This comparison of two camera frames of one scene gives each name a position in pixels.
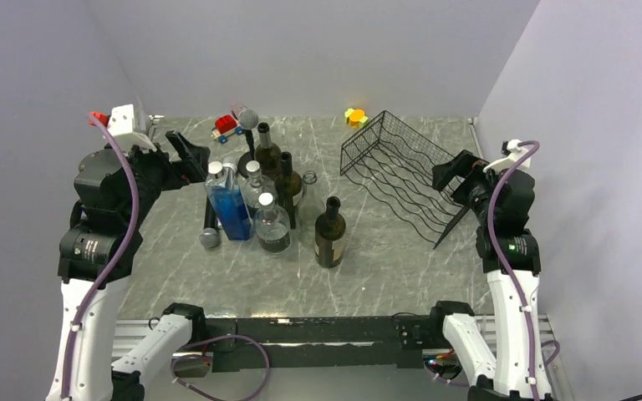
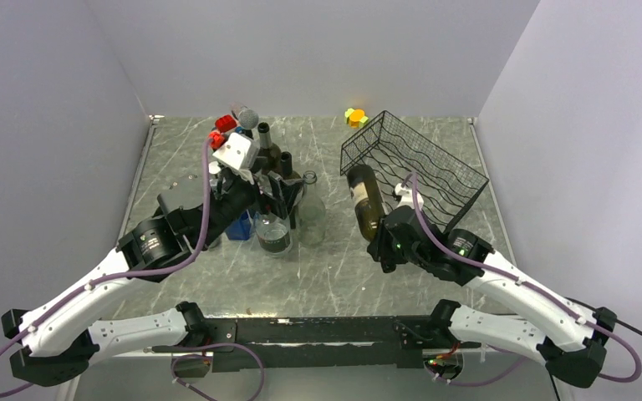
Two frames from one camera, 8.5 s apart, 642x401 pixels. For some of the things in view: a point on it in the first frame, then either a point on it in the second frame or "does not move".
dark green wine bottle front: [330, 228] -> [369, 204]
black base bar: [323, 342] does not move
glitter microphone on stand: [247, 118] does not move
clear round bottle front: [272, 225] does not move
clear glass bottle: [309, 208] does not move
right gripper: [461, 165] -> [379, 247]
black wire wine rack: [394, 165] does not move
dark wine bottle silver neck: [267, 156] does not move
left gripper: [191, 169] -> [284, 191]
